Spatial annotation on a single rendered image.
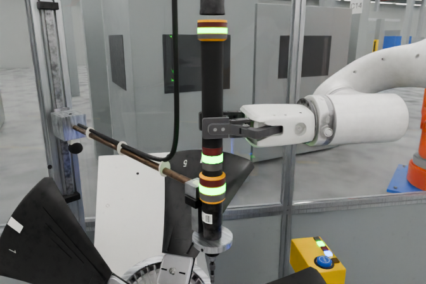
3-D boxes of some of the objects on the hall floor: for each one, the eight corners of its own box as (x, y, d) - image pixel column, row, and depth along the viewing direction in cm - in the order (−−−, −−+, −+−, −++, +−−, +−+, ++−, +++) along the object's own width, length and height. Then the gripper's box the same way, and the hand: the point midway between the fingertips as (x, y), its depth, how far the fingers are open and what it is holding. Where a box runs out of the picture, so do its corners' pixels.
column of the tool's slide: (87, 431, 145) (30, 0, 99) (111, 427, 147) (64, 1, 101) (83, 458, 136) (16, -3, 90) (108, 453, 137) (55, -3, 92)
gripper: (292, 90, 61) (194, 92, 58) (339, 108, 45) (208, 113, 42) (290, 129, 63) (195, 132, 60) (334, 160, 47) (208, 167, 44)
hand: (213, 124), depth 51 cm, fingers closed on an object, 4 cm apart
